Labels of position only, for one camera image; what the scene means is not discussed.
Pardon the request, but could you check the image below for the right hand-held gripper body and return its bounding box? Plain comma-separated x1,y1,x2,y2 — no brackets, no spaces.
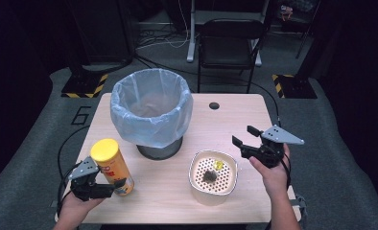
240,125,305,170

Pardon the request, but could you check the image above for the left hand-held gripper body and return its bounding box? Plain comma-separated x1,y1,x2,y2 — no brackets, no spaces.
69,156,114,202

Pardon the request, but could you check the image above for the yellow-lidded orange snack canister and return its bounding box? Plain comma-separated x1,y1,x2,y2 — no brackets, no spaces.
90,137,135,196

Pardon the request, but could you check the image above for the dark wet tea clump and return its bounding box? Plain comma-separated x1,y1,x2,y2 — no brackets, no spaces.
203,170,219,184

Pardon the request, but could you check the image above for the dark round trash bin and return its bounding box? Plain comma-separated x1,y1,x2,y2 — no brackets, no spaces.
136,136,184,161

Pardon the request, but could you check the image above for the white square strainer container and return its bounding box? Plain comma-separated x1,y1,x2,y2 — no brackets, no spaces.
188,149,239,206

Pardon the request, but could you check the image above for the person's left hand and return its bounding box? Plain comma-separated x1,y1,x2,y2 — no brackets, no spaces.
58,192,105,226

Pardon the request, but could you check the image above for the person's right hand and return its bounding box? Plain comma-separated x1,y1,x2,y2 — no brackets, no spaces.
248,145,292,199

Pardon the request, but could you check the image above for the grey table edge clamp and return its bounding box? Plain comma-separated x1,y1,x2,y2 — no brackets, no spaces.
292,195,308,221

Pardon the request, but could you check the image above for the black yellow-striped stand base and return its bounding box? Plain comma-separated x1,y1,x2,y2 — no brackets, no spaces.
272,74,319,100
60,73,109,99

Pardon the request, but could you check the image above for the trash bin with blue bag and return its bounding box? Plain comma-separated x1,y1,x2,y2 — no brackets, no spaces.
109,67,195,150

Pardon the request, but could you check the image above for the black folding chair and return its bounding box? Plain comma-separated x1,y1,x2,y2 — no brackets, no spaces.
196,18,266,94

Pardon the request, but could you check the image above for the large black cabinet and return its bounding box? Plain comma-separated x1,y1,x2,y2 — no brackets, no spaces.
65,0,137,65

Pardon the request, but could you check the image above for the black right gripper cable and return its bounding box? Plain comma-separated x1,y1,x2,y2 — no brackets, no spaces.
281,151,293,193

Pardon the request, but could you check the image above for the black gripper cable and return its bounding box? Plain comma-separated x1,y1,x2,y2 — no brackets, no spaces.
281,151,293,193
56,125,92,219

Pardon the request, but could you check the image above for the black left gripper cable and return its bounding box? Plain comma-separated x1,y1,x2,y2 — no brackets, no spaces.
56,125,92,219

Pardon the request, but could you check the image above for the white metal desk frame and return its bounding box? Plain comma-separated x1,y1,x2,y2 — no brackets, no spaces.
186,0,264,67

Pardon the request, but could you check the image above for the white floor cable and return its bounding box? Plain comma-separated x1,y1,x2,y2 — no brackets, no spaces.
135,0,191,51

